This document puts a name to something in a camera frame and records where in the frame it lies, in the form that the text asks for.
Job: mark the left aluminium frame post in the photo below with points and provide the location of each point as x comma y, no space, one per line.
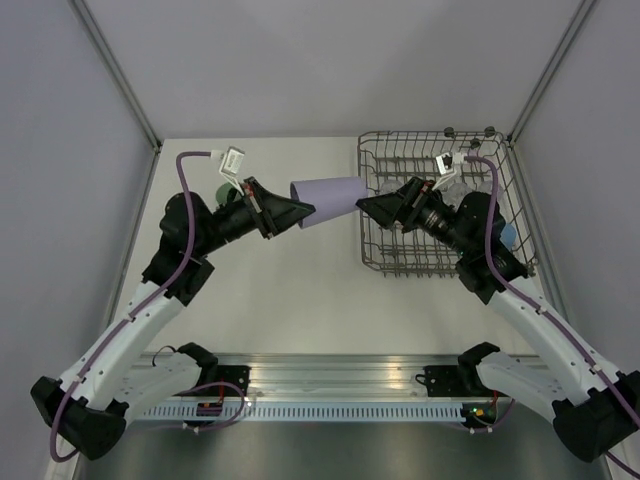
101,46

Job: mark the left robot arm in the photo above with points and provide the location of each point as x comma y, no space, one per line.
91,404

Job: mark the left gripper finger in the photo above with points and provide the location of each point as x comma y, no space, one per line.
277,224
280,210

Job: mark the aluminium mounting rail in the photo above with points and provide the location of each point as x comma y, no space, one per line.
333,377

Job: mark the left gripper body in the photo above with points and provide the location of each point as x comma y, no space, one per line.
237,219

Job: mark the green plastic cup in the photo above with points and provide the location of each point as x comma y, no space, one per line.
226,193

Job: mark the clear glass cup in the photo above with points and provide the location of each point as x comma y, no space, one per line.
487,187
389,187
455,193

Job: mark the aluminium frame post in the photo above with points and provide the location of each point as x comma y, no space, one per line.
101,46
569,37

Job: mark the white slotted cable duct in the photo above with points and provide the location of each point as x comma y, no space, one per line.
279,411

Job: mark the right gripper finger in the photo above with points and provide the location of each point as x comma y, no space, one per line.
405,196
389,216

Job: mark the blue plastic cup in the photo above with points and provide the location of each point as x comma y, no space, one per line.
508,236

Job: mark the grey wire dish rack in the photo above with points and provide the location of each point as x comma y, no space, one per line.
402,155

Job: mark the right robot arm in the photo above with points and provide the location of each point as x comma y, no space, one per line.
591,404

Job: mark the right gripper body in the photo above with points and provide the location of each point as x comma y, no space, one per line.
432,216

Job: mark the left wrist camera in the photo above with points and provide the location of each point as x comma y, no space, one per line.
228,162

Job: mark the purple plastic cup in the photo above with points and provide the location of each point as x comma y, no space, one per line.
331,197

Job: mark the right aluminium frame post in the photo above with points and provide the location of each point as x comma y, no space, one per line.
569,37

